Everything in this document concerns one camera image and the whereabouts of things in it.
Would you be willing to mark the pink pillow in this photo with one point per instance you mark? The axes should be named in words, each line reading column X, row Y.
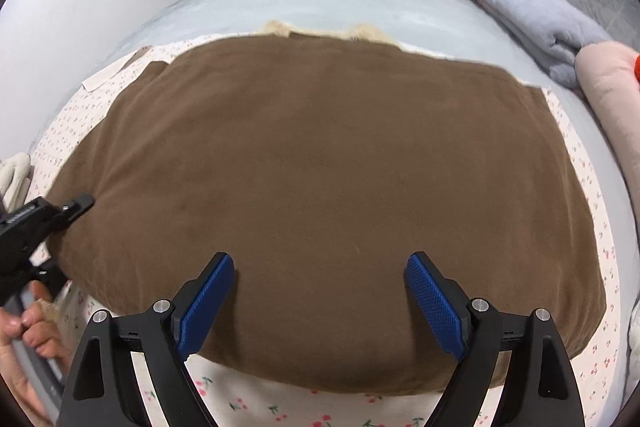
column 615, row 87

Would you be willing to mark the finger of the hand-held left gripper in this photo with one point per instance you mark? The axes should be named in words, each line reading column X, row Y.
column 70, row 209

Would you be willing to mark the bed with grey-blue sheet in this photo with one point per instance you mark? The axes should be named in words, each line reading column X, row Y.
column 325, row 2

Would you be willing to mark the brown coat with fur collar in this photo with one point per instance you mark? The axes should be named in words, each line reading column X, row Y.
column 325, row 187

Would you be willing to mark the folded blue-grey blanket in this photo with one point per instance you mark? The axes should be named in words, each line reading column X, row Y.
column 530, row 14

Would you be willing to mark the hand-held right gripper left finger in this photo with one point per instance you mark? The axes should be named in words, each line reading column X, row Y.
column 205, row 302

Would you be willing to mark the cherry print bed sheet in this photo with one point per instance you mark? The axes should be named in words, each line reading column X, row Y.
column 585, row 167

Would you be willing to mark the cream cloth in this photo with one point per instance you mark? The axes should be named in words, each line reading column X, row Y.
column 14, row 177

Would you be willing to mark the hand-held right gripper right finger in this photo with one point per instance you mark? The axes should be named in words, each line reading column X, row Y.
column 435, row 307

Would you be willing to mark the person's left hand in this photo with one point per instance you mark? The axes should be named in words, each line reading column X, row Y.
column 37, row 324

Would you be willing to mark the orange persimmon cushion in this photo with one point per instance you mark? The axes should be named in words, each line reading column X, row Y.
column 637, row 68

